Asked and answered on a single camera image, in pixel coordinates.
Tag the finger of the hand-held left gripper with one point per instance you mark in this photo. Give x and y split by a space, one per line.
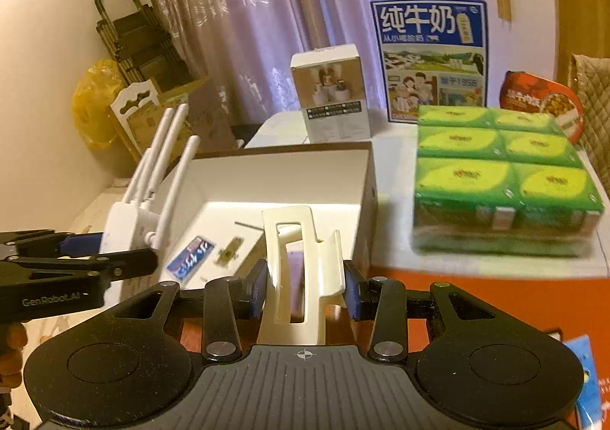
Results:
81 243
119 263

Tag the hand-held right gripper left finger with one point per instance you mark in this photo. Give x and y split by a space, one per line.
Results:
257 287

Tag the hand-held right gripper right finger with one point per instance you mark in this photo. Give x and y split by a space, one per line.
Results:
353 291

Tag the white hair claw clip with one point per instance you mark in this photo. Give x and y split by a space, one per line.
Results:
281 268

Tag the white wifi extender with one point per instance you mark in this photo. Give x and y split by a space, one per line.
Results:
124 225

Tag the blue packet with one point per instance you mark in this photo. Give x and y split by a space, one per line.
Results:
190 258

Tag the brown cardboard box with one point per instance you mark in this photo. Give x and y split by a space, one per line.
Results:
286 182

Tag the blue and white tube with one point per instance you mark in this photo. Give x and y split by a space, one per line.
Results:
581 363

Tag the person's left hand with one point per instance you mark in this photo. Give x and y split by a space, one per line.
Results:
12 344

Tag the yellow plastic bag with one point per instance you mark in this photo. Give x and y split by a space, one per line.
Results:
93 101

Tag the white cut-out cardboard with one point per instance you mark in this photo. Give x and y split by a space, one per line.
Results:
133 98

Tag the brown cardboard carton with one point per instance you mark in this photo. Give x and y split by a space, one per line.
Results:
205 115

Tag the red printed cardboard sheet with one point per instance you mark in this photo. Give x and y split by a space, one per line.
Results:
524 306

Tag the green drink carton pack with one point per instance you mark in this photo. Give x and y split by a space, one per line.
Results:
476 172

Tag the small white product box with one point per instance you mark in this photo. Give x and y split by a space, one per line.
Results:
333 91

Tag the black folding rack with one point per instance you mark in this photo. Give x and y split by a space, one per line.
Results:
138 43

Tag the blue milk carton case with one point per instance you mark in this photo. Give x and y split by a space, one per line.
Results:
429 53

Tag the red instant noodle bowl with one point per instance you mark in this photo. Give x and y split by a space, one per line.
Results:
538 96

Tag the lilac sheer curtain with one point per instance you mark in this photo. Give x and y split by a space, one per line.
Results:
262 5

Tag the beige quilted cloth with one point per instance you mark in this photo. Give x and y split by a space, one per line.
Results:
593 101

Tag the golden curtain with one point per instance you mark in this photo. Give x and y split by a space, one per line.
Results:
581 5

